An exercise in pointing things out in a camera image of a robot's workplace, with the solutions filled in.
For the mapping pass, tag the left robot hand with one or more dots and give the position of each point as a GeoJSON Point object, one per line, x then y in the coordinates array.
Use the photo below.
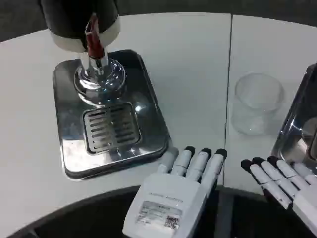
{"type": "Point", "coordinates": [158, 198]}

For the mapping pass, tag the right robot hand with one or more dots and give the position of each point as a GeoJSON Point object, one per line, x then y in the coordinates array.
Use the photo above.
{"type": "Point", "coordinates": [292, 183]}

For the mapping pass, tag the steel drip tray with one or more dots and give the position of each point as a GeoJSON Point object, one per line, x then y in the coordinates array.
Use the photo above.
{"type": "Point", "coordinates": [297, 116]}
{"type": "Point", "coordinates": [109, 119]}

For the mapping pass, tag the slotted steel drain grid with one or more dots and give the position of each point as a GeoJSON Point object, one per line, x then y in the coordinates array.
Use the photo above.
{"type": "Point", "coordinates": [111, 129]}

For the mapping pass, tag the clear ribbed glass cup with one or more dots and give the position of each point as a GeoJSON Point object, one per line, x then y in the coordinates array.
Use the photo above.
{"type": "Point", "coordinates": [257, 104]}

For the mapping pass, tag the black drink dispenser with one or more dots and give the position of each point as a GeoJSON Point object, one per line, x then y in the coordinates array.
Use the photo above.
{"type": "Point", "coordinates": [86, 47]}

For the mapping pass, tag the red tap lever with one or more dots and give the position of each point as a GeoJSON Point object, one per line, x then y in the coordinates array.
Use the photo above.
{"type": "Point", "coordinates": [93, 37]}

